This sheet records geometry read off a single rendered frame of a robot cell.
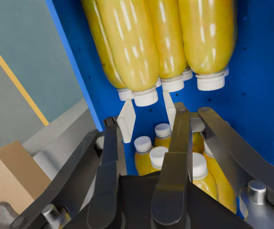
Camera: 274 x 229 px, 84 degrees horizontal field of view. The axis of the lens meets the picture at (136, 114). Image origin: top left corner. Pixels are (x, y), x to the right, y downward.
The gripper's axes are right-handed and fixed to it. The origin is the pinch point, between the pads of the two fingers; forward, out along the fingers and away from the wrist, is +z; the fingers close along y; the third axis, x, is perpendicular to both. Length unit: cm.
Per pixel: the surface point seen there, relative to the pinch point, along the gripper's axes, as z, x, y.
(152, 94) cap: 5.1, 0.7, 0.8
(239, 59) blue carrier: 12.8, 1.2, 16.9
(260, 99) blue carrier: 8.5, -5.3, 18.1
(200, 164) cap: 1.5, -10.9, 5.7
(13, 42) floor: 116, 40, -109
